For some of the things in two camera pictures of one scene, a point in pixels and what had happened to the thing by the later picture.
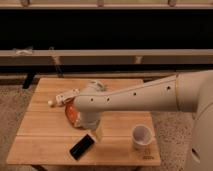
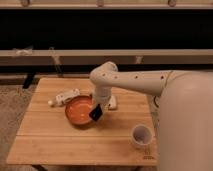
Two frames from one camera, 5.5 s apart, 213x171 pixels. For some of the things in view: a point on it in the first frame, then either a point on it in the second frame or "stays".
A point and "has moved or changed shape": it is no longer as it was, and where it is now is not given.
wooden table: (48, 137) stays
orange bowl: (72, 113) stays
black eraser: (82, 147) has moved or changed shape
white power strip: (61, 98) stays
